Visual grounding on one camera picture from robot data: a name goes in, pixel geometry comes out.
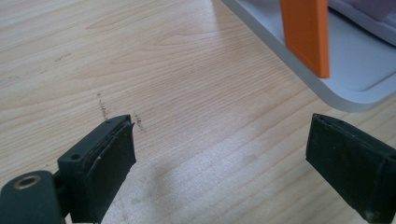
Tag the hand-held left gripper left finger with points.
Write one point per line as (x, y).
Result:
(102, 168)

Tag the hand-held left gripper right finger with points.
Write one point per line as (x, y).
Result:
(351, 161)

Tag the lilac child sandal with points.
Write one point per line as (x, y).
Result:
(370, 21)

